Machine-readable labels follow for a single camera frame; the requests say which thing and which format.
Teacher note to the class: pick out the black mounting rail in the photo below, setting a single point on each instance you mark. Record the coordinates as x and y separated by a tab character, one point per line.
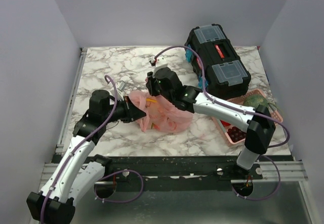
164	174

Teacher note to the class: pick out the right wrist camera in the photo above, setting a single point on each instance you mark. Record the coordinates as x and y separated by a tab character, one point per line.
158	62

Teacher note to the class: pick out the dark red fake grapes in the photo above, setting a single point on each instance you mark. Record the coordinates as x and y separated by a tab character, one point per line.
236	134

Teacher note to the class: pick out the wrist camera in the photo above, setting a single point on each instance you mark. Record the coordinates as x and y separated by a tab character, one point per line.
158	62
119	92

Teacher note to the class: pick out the green fake melon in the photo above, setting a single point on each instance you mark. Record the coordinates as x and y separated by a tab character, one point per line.
255	100

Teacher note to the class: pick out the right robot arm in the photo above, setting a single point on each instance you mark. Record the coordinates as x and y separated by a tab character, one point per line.
257	123

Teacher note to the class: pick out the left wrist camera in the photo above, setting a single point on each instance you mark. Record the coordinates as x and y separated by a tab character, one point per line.
119	92

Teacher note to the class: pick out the pink plastic bag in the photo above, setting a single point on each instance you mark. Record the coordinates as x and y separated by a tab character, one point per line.
161	116

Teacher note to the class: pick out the black plastic toolbox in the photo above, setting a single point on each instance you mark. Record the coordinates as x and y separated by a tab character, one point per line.
222	71

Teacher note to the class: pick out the yellow fake fruit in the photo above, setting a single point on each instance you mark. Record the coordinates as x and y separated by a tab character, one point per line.
151	100

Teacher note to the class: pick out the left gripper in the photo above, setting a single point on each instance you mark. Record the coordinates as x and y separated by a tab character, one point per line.
132	112

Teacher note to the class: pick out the pink plastic basket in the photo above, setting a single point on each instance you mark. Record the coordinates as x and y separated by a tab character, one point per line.
239	100

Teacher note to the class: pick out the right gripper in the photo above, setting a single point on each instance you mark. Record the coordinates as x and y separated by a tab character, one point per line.
150	84

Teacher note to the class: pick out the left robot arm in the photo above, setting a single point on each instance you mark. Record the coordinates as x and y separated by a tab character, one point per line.
57	199

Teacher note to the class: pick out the red fake apple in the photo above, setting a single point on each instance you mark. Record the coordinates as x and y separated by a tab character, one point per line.
225	124

